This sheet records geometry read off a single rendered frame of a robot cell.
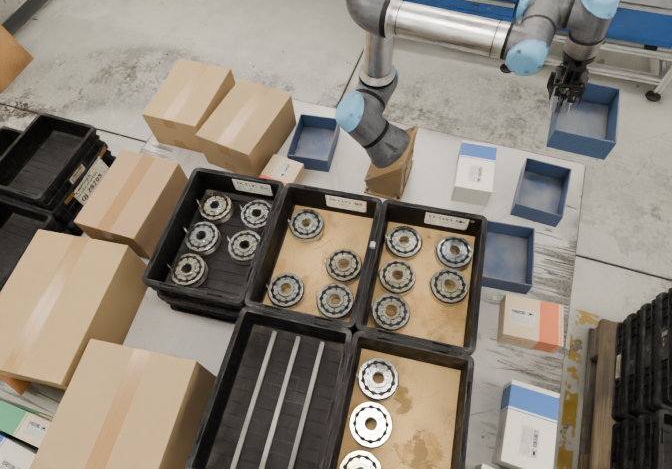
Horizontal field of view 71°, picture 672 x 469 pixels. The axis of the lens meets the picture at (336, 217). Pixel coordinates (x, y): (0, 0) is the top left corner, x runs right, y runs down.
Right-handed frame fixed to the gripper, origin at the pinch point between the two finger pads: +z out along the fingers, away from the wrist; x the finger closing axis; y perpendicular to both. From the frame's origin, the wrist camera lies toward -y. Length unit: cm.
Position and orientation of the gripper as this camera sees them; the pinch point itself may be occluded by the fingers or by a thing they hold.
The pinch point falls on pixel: (558, 106)
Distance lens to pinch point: 144.3
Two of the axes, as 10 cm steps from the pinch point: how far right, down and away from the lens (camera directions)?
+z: 1.2, 5.3, 8.4
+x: 9.3, 2.4, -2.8
